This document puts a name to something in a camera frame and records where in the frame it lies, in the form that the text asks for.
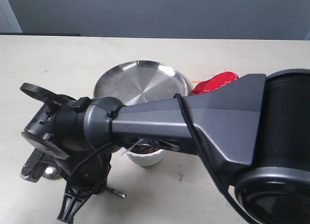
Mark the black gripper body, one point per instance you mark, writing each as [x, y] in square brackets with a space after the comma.
[85, 171]

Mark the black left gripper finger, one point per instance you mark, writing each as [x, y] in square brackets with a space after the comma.
[73, 200]

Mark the small steel spoon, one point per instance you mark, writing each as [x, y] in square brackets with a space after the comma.
[53, 173]

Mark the artificial red anthurium plant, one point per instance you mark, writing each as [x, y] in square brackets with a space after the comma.
[213, 83]

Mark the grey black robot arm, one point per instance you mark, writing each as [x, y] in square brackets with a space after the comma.
[252, 135]

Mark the dark soil in pot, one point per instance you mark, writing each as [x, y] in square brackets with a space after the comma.
[144, 150]

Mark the white scalloped plastic pot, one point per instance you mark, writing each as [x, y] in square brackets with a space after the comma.
[146, 160]

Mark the round steel plate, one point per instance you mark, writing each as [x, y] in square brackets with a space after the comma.
[141, 81]

